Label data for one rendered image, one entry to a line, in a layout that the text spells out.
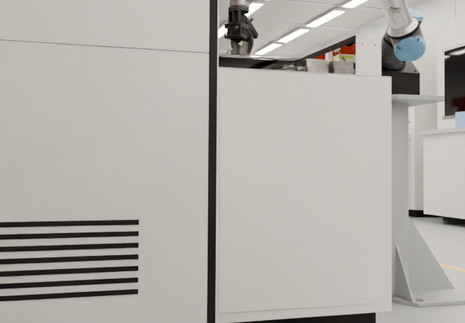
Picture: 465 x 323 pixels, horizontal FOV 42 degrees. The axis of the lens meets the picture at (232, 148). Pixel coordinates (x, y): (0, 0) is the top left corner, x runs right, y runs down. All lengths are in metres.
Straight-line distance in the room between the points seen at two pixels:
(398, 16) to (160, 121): 1.15
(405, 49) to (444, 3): 5.79
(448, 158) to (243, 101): 4.34
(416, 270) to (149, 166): 1.51
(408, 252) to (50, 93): 1.68
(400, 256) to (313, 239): 0.75
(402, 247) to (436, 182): 3.59
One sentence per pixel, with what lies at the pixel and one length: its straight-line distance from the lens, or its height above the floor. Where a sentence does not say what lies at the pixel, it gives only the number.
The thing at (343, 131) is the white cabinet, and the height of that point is 0.64.
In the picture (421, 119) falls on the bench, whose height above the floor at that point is 1.06.
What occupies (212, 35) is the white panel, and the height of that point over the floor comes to 0.86.
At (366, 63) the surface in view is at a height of 0.87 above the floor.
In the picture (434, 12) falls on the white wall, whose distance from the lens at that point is 8.32.
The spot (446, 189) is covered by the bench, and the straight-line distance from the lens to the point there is 6.01.
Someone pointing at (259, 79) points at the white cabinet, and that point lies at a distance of 1.81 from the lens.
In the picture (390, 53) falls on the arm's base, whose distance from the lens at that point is 2.58.
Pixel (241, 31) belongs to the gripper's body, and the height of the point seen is 1.02.
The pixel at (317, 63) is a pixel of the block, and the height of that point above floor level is 0.89.
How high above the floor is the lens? 0.53
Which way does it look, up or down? 2 degrees up
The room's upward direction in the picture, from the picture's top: straight up
